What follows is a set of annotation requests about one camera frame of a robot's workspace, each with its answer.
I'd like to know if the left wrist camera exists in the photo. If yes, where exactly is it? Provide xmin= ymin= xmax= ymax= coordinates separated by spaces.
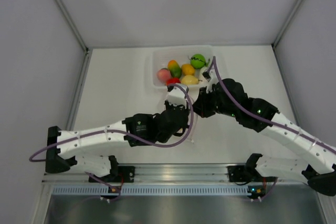
xmin=166 ymin=83 xmax=189 ymax=107

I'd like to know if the clear plastic perforated bin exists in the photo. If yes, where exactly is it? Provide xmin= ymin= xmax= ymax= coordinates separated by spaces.
xmin=151 ymin=44 xmax=228 ymax=91

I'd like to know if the green fake avocado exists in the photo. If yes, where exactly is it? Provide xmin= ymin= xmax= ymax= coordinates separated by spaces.
xmin=167 ymin=60 xmax=182 ymax=78

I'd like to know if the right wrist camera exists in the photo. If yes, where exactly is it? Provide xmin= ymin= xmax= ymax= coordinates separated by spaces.
xmin=202 ymin=70 xmax=218 ymax=93

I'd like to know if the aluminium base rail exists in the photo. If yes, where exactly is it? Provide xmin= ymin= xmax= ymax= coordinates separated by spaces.
xmin=42 ymin=159 xmax=307 ymax=185

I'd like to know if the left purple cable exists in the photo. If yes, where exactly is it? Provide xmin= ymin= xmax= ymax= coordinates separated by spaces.
xmin=28 ymin=83 xmax=195 ymax=183

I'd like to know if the orange fake fruit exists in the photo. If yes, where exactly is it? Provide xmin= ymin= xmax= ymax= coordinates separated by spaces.
xmin=181 ymin=64 xmax=195 ymax=76

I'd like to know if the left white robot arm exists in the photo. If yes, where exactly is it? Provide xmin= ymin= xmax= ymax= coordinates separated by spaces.
xmin=45 ymin=101 xmax=190 ymax=182

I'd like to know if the white slotted cable duct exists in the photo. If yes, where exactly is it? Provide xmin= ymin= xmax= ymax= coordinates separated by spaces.
xmin=52 ymin=185 xmax=263 ymax=196

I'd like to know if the purple cable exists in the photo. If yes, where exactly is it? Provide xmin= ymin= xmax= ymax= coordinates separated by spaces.
xmin=205 ymin=56 xmax=336 ymax=155
xmin=28 ymin=83 xmax=195 ymax=183

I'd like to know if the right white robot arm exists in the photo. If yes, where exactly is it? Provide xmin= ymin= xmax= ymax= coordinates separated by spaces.
xmin=193 ymin=79 xmax=335 ymax=196

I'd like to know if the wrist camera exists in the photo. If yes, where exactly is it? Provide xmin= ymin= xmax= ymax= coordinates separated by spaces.
xmin=166 ymin=83 xmax=189 ymax=107
xmin=202 ymin=70 xmax=218 ymax=93

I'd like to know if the pink fake peach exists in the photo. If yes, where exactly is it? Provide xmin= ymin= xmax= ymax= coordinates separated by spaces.
xmin=156 ymin=68 xmax=171 ymax=83

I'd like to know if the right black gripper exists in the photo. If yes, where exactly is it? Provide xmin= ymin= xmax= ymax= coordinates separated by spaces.
xmin=190 ymin=85 xmax=238 ymax=119

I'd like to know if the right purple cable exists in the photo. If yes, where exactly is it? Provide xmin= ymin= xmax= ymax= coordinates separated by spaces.
xmin=205 ymin=56 xmax=336 ymax=155

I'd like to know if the red fake apple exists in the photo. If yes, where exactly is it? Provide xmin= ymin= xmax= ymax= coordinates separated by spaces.
xmin=165 ymin=78 xmax=181 ymax=86

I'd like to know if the clear zip top bag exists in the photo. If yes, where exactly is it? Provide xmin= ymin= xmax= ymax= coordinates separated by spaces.
xmin=182 ymin=92 xmax=199 ymax=145

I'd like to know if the pale yellow fake pear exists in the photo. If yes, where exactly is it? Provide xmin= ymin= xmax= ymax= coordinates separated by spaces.
xmin=181 ymin=75 xmax=200 ymax=86

